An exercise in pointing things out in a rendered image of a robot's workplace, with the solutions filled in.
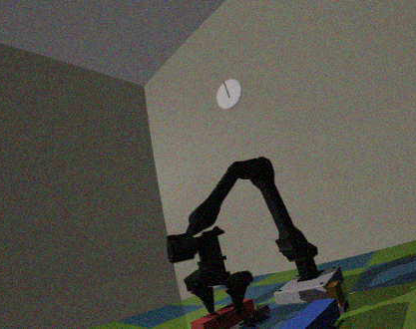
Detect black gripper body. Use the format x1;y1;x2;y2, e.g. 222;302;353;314
198;252;253;290

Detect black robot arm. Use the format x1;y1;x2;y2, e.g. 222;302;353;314
166;157;322;292

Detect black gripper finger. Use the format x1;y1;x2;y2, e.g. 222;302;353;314
191;287;214;314
225;283;250;316

